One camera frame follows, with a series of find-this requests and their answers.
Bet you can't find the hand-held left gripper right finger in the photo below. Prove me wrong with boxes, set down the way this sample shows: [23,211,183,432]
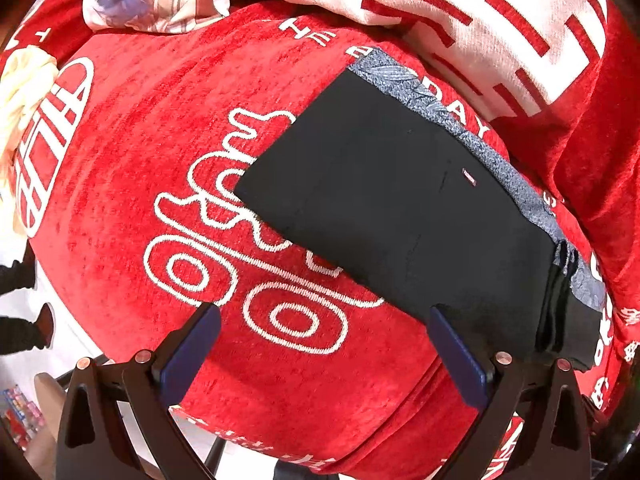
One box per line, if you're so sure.
[429,304,594,480]

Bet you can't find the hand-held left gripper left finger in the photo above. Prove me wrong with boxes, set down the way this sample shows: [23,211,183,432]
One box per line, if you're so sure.
[55,302,222,480]

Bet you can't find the black pants with blue trim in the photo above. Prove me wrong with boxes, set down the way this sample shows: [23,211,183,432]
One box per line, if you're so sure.
[234,55,609,374]

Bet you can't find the black thin rod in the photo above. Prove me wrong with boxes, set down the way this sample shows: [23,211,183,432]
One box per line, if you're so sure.
[204,434,237,480]

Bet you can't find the beige chair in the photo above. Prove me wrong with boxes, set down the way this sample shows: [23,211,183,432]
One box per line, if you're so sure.
[22,374,69,480]

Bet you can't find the person's dark trousers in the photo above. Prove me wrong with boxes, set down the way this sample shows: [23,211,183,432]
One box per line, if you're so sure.
[0,259,57,357]

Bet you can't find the red printed blanket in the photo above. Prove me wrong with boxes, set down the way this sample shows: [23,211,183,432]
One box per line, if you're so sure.
[0,0,640,480]

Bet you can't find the red printed quilt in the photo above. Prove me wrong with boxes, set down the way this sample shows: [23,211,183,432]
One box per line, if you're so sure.
[227,0,640,281]

